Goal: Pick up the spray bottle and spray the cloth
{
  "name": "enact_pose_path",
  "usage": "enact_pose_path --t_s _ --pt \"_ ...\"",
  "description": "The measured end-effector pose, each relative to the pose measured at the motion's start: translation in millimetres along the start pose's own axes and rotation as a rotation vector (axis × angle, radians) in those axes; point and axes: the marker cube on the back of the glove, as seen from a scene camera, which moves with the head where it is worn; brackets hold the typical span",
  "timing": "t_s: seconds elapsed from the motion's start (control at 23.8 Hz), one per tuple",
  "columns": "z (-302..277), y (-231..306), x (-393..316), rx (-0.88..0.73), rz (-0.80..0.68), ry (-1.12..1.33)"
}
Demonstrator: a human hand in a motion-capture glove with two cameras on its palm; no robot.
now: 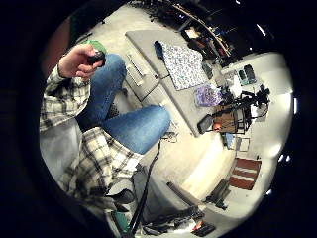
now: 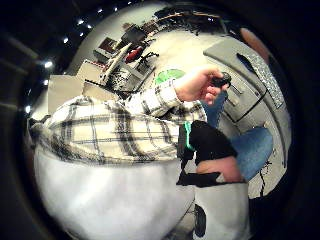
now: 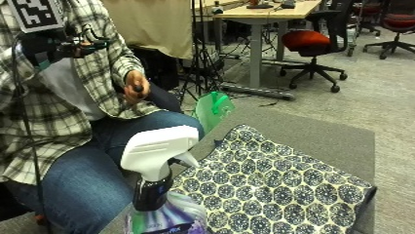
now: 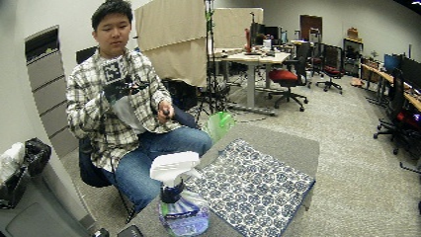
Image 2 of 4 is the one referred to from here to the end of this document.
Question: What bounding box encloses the small black round object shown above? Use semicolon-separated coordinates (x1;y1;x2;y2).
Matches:
211;71;233;89

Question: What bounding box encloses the grey drawer cabinet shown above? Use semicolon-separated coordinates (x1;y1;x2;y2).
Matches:
202;35;293;169

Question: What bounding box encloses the green round object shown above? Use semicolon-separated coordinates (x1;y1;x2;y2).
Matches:
154;68;186;86

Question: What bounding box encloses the grey speckled strip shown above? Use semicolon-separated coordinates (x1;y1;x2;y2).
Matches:
247;52;286;109

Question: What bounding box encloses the brown rounded furniture piece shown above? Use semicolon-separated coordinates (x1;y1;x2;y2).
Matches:
239;27;272;64

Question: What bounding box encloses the red and black office chair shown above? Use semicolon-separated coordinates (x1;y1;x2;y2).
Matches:
123;45;160;66

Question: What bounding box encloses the cluttered white desk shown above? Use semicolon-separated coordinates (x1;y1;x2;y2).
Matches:
99;43;156;94

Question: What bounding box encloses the dark computer monitor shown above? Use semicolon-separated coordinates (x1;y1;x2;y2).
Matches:
120;24;148;45

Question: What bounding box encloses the person in plaid shirt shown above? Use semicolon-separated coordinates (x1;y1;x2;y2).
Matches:
29;78;275;240

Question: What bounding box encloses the row of ceiling lamps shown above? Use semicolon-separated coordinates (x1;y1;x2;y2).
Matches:
23;1;134;115

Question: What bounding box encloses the beige cardboard box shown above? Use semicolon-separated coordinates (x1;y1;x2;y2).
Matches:
47;74;86;115

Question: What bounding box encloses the thin black cable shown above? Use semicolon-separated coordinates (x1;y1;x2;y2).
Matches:
258;159;273;198

